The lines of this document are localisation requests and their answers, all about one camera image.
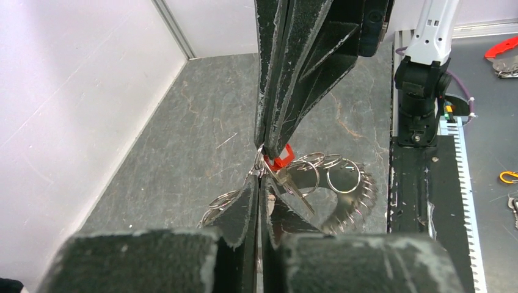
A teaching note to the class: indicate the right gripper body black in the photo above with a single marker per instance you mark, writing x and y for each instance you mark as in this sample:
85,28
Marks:
376,17

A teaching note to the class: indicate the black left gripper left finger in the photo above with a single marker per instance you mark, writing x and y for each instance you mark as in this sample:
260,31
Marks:
219,257

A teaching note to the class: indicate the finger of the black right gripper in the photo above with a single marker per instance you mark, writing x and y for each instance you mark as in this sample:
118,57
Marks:
319,48
270,23

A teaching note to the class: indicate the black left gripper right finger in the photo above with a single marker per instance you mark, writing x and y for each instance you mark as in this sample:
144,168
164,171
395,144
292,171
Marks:
296,258

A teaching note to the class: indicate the red tag key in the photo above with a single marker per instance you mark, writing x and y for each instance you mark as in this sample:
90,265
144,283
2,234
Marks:
278,169

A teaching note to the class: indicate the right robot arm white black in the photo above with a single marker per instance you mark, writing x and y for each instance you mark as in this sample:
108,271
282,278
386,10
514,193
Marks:
422,74

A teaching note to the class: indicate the aluminium corner profile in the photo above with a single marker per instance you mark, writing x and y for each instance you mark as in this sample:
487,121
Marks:
174,28

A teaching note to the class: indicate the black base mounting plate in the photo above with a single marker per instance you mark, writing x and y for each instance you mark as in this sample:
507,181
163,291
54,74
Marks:
425,197

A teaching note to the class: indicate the orange carabiner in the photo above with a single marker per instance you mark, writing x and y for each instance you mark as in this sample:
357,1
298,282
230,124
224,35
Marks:
508,177

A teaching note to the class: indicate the black white checkered pillow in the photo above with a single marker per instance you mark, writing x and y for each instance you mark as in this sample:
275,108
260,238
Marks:
8,285

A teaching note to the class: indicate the key with black tag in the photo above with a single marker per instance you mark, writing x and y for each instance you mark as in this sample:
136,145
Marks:
513,205

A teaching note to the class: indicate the white toothed cable duct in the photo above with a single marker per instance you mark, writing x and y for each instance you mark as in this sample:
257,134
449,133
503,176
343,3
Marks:
476,261

